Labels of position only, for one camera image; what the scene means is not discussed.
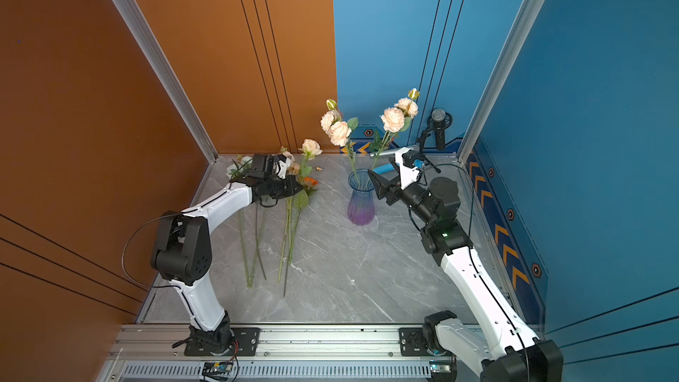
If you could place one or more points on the white flower stem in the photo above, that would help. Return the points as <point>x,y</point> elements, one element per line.
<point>239,167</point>

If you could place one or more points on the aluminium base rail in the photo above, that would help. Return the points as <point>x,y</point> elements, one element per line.
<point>281,352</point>

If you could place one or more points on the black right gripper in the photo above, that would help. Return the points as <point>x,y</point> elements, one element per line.
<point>385,193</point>

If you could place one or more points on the right circuit board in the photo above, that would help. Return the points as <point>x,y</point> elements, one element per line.
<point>443,371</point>

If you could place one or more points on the peach flower bunch stem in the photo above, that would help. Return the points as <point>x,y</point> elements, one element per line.
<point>293,169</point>

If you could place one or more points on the aluminium corner post left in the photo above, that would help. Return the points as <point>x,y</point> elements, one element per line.
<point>143,34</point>

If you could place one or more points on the left circuit board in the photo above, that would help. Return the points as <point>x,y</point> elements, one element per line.
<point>219,371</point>

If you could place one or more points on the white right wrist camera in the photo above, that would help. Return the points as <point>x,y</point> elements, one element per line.
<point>410,163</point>

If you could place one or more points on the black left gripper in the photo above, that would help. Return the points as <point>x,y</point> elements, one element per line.
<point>290,180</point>

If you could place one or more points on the aluminium corner post right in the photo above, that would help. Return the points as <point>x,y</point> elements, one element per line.
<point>521,27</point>

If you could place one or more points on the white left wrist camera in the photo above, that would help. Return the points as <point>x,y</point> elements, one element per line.
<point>282,162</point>

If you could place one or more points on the circuit board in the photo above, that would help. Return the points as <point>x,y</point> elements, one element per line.
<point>443,371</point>
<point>219,371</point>

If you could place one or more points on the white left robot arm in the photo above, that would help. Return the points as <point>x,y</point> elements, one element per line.
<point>182,252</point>

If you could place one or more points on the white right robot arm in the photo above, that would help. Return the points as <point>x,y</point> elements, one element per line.
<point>509,350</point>

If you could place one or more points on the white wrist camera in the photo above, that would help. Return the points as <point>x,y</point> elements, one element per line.
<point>410,163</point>
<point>282,162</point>

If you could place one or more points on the pink flower stem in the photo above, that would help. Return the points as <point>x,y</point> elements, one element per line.
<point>310,150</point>
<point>340,131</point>
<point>396,119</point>

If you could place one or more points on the purple blue glass vase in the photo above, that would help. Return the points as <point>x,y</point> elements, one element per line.
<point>361,207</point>

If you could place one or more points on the aluminium corner post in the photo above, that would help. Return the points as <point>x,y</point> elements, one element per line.
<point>143,34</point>
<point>521,27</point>

